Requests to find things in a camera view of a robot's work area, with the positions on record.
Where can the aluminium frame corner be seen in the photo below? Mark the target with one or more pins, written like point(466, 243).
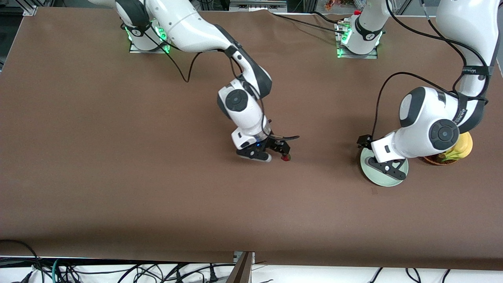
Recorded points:
point(29, 10)

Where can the orange object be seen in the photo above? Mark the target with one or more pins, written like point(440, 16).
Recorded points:
point(332, 4)

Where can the red strawberry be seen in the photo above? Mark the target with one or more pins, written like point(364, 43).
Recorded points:
point(286, 158)

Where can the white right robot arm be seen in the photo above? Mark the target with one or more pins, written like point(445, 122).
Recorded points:
point(188, 27)

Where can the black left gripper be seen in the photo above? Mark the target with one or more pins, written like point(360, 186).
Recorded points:
point(364, 140)

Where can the brown table cover sheet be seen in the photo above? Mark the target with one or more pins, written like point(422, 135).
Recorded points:
point(251, 196)

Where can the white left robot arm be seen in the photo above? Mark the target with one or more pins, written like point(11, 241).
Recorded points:
point(428, 114)

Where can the brown wicker basket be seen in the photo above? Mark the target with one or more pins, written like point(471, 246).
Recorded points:
point(432, 161)

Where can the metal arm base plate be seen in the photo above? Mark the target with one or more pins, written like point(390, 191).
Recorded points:
point(135, 50)
point(371, 56)

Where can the aluminium profile bar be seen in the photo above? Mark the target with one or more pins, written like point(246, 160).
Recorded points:
point(241, 271)

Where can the grey metal box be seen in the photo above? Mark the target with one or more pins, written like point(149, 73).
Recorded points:
point(257, 6)

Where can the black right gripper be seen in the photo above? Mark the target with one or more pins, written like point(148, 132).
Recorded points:
point(272, 143)

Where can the yellow banana bunch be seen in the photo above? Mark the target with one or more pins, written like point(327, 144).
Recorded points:
point(463, 147)

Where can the pale green round plate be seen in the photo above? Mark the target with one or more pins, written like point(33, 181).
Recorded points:
point(364, 167)

